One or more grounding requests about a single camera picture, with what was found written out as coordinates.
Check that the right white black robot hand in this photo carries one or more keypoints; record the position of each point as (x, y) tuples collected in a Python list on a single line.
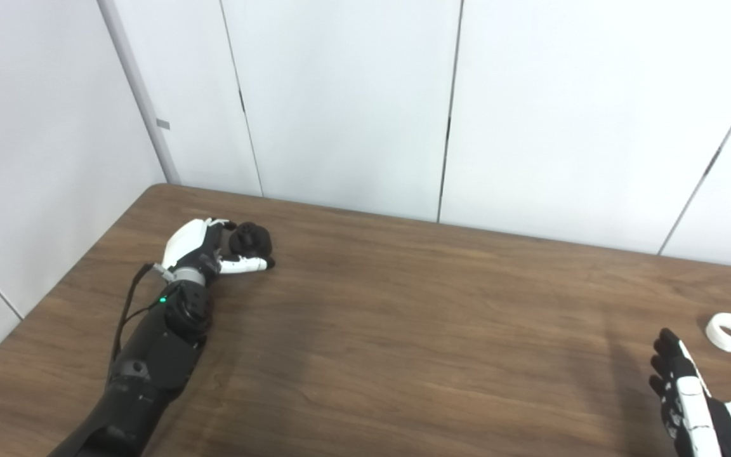
[(689, 406)]

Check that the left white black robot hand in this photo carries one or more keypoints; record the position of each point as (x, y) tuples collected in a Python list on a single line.
[(191, 244)]

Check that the round black plastic part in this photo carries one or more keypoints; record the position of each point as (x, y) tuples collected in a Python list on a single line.
[(251, 240)]

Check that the grey corner pole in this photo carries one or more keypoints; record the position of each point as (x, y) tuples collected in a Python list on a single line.
[(140, 95)]

